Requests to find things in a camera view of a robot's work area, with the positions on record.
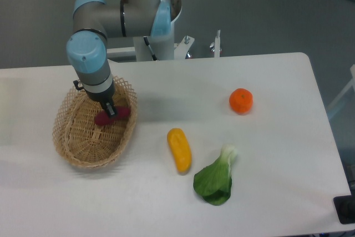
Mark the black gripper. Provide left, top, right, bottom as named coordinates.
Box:
left=73, top=79, right=118, bottom=118

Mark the purple sweet potato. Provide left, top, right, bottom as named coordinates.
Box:
left=94, top=105, right=130, bottom=126

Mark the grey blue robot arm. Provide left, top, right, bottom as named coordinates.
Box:
left=66, top=0, right=171, bottom=118

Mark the woven wicker basket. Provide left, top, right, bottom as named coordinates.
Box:
left=53, top=76, right=138, bottom=168

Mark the yellow squash toy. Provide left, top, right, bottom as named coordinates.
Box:
left=167, top=128, right=192, bottom=173

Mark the green bok choy leaf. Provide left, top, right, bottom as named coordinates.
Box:
left=193, top=144, right=237, bottom=206

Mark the orange mandarin toy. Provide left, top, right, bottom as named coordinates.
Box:
left=229, top=88, right=253, bottom=114

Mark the black box at table edge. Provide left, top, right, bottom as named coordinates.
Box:
left=333, top=195, right=354, bottom=224

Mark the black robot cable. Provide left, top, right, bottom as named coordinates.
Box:
left=143, top=36, right=159, bottom=62

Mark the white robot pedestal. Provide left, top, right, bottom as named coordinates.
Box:
left=133, top=0, right=183, bottom=62

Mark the white metal base frame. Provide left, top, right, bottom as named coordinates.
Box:
left=106, top=29, right=224, bottom=62

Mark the white frame right edge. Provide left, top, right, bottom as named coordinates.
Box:
left=326, top=65, right=354, bottom=120

